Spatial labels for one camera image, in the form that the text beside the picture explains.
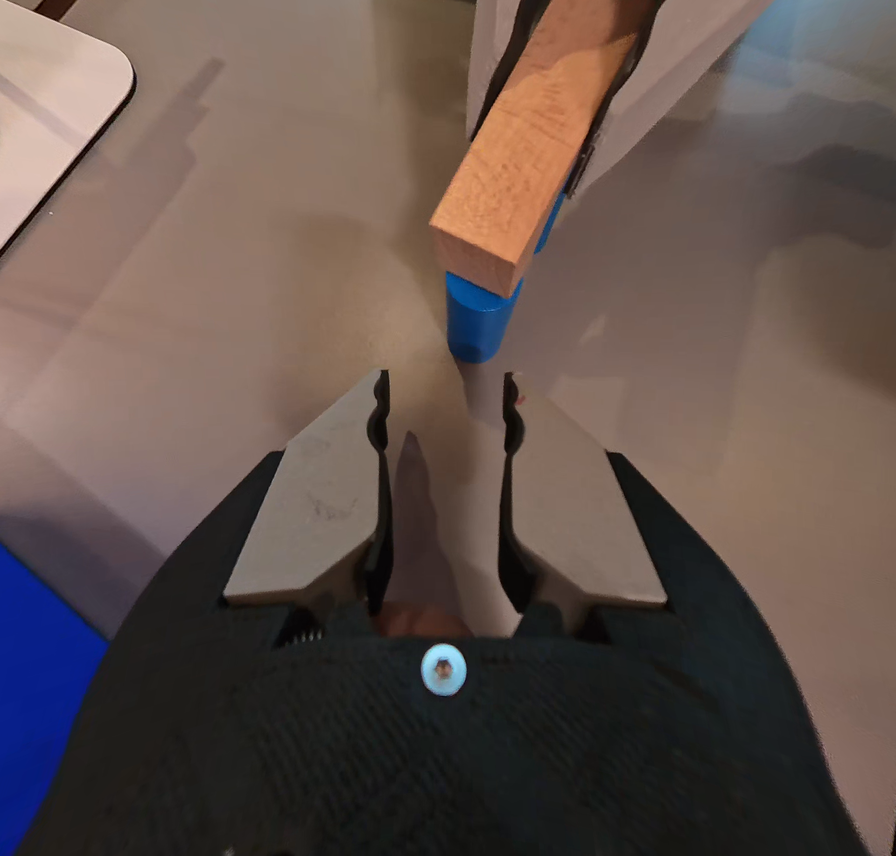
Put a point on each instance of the blue plastic bin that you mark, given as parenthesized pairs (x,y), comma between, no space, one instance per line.
(35,695)

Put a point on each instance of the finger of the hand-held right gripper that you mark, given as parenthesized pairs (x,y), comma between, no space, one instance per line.
(686,51)
(497,23)

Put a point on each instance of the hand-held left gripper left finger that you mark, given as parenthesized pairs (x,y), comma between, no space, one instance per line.
(308,520)

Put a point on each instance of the natural wooden plank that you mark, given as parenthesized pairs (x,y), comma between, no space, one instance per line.
(532,142)

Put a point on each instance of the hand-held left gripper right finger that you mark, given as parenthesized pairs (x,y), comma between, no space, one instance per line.
(581,520)

